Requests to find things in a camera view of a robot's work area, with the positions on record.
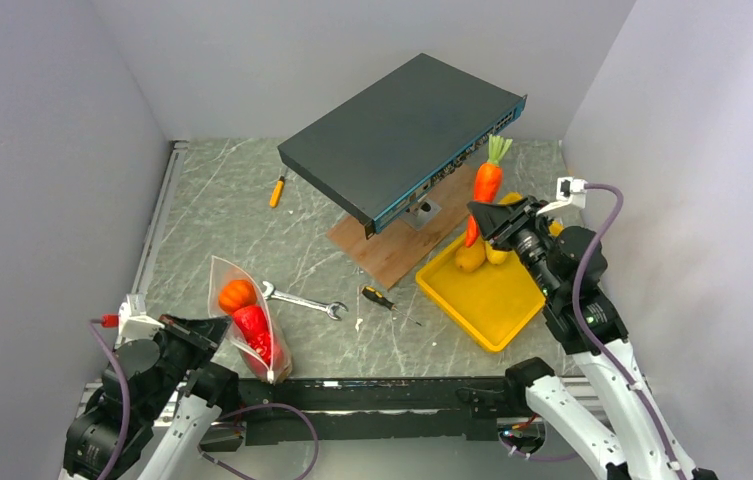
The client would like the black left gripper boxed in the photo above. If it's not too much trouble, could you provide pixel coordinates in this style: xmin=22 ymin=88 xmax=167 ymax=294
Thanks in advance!
xmin=139 ymin=311 xmax=233 ymax=420

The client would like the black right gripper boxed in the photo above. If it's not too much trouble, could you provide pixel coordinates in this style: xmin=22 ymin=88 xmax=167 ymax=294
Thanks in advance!
xmin=469 ymin=193 xmax=561 ymax=299

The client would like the orange carrot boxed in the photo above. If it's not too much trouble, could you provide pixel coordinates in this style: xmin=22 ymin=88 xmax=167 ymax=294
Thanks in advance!
xmin=463 ymin=134 xmax=514 ymax=249

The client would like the small orange pumpkin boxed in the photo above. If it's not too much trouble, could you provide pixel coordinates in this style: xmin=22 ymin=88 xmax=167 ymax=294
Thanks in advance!
xmin=217 ymin=279 xmax=258 ymax=315

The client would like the red bell pepper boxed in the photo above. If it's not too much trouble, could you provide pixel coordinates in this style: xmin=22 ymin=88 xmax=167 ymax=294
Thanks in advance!
xmin=232 ymin=305 xmax=273 ymax=366

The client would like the clear polka dot zip bag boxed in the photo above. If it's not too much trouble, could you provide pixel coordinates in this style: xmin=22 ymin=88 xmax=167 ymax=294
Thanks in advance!
xmin=208 ymin=256 xmax=293 ymax=384

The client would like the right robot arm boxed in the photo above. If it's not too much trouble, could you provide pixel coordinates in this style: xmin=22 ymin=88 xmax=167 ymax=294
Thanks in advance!
xmin=468 ymin=197 xmax=717 ymax=479

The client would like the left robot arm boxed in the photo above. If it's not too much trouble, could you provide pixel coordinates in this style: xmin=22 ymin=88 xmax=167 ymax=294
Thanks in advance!
xmin=63 ymin=315 xmax=241 ymax=479

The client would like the tan potato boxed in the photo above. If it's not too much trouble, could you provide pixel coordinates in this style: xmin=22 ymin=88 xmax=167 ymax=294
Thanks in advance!
xmin=454 ymin=240 xmax=487 ymax=273

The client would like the yellow plastic tray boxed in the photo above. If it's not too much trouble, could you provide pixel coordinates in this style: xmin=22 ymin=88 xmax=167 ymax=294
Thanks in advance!
xmin=414 ymin=192 xmax=566 ymax=354

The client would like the wooden base board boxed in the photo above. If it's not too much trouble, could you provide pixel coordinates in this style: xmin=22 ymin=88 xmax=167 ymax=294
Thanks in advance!
xmin=327 ymin=165 xmax=477 ymax=289

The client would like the silver wrench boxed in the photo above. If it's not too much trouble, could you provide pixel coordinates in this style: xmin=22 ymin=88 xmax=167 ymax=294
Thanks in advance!
xmin=262 ymin=281 xmax=349 ymax=321

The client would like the black yellow screwdriver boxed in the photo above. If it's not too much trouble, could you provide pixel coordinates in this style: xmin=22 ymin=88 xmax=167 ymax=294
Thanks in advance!
xmin=361 ymin=285 xmax=421 ymax=326

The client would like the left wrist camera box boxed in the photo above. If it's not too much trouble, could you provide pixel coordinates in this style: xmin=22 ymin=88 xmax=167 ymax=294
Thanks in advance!
xmin=99 ymin=293 xmax=163 ymax=344

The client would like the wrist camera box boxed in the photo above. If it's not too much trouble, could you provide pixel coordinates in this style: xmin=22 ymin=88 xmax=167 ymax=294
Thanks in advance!
xmin=537 ymin=176 xmax=588 ymax=218
xmin=99 ymin=293 xmax=163 ymax=344

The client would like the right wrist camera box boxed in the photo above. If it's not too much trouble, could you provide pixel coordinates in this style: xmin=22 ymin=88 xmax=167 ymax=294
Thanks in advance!
xmin=537 ymin=176 xmax=588 ymax=218

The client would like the metal stand post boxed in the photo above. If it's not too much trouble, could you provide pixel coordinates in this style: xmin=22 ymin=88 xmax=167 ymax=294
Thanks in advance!
xmin=400 ymin=196 xmax=441 ymax=231

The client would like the dark network switch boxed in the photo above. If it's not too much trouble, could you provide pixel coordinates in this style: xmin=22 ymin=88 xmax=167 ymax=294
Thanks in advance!
xmin=278 ymin=53 xmax=527 ymax=237

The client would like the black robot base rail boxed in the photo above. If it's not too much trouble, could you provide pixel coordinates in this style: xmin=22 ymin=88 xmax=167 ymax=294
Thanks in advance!
xmin=170 ymin=374 xmax=569 ymax=455

